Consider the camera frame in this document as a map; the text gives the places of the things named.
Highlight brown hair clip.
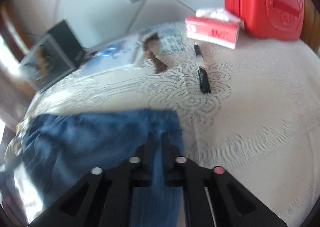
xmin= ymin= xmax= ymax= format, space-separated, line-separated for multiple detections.
xmin=142 ymin=32 xmax=168 ymax=74

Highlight white lace tablecloth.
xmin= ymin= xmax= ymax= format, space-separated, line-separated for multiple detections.
xmin=27 ymin=22 xmax=319 ymax=226

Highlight red tissue pack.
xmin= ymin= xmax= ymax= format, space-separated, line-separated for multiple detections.
xmin=185 ymin=8 xmax=245 ymax=50

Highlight black marker pen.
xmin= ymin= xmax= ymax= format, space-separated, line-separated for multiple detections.
xmin=194 ymin=43 xmax=211 ymax=94

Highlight blue denim jeans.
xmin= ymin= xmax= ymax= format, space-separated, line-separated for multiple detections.
xmin=22 ymin=109 xmax=183 ymax=226

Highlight blue printed plastic packet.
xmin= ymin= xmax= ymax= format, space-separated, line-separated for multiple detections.
xmin=79 ymin=21 xmax=185 ymax=78

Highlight red plastic handbag case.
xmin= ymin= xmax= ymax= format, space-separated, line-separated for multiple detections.
xmin=225 ymin=0 xmax=304 ymax=41

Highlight black framed box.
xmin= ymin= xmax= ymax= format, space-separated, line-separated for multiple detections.
xmin=19 ymin=20 xmax=86 ymax=92

